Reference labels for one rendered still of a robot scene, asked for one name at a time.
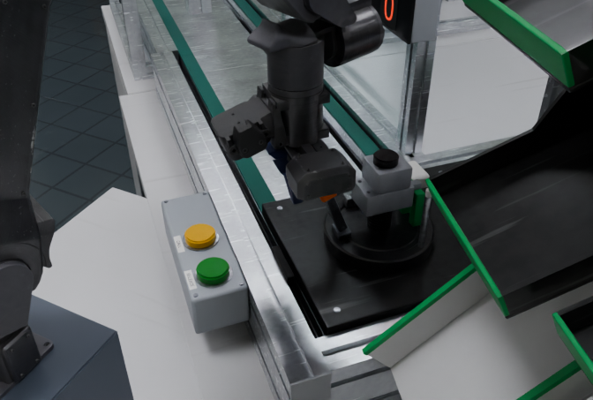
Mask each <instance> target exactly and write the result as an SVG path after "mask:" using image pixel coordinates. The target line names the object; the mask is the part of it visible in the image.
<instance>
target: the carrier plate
mask: <svg viewBox="0 0 593 400"><path fill-rule="evenodd" d="M327 212H328V209H327V206H326V203H325V202H322V201H321V199H320V198H316V199H312V200H303V202H301V203H298V204H293V202H292V200H291V198H287V199H284V200H276V201H272V202H268V203H263V204H262V215H263V216H264V218H265V220H266V223H267V225H268V227H269V229H270V230H271V231H272V233H273V235H274V238H275V240H276V242H277V244H278V246H279V247H280V248H281V251H282V253H283V255H284V257H285V259H286V261H287V262H288V264H289V266H290V268H291V270H292V272H293V274H294V276H295V278H296V280H297V282H298V284H299V286H300V288H301V290H302V292H303V294H304V296H305V298H306V300H307V302H308V303H309V305H310V307H311V309H312V311H313V313H314V315H315V317H316V319H317V321H318V323H319V325H320V326H321V328H322V330H323V332H324V334H325V336H327V335H331V334H333V333H337V332H340V331H343V330H346V329H349V328H354V327H358V326H361V325H364V324H367V323H371V322H374V321H379V320H382V319H385V318H388V317H392V316H395V315H398V314H401V313H406V312H410V311H411V310H413V309H414V308H415V307H416V306H418V305H419V304H421V303H422V302H423V301H424V300H426V299H427V298H428V297H430V296H431V294H433V293H434V292H435V291H437V290H438V289H439V288H441V287H442V286H443V285H444V284H446V283H447V282H449V281H450V280H451V279H452V278H454V277H455V276H456V275H458V274H459V273H460V272H462V271H463V270H464V269H465V268H466V267H467V266H469V265H470V264H471V263H472V262H471V261H470V259H469V257H468V255H467V254H466V253H465V251H464V250H463V248H462V246H461V244H460V242H459V241H458V239H457V237H456V236H455V234H454V233H453V231H452V229H451V228H450V226H449V225H448V223H447V221H446V219H445V217H444V216H443V215H442V213H441V212H440V210H439V208H438V206H437V204H436V203H435V201H434V200H433V198H432V202H431V208H430V214H429V217H430V219H431V221H432V224H433V228H434V237H433V242H432V249H431V252H430V254H429V255H428V257H427V258H426V259H425V260H424V261H423V262H422V263H421V264H419V265H418V266H416V267H414V268H412V269H410V270H407V271H404V272H401V273H395V274H373V273H367V272H363V271H360V270H357V269H354V268H351V267H349V266H347V265H345V264H343V263H342V262H340V261H339V260H337V259H336V258H335V257H334V256H333V255H332V254H331V253H330V252H329V250H328V249H327V246H326V244H325V241H324V221H325V217H326V215H327Z"/></svg>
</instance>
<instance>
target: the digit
mask: <svg viewBox="0 0 593 400"><path fill-rule="evenodd" d="M397 6H398V0H381V1H380V13H379V16H380V18H381V21H382V22H383V23H385V24H386V25H387V26H389V27H390V28H392V29H393V30H394V31H395V25H396V15H397Z"/></svg>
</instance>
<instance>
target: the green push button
mask: <svg viewBox="0 0 593 400"><path fill-rule="evenodd" d="M196 272H197V278H198V279H199V280H200V281H201V282H202V283H205V284H218V283H222V282H223V281H225V280H226V279H227V278H228V277H229V264H228V262H226V261H225V260H224V259H222V258H218V257H211V258H207V259H204V260H203V261H201V262H200V263H199V264H198V266H197V268H196Z"/></svg>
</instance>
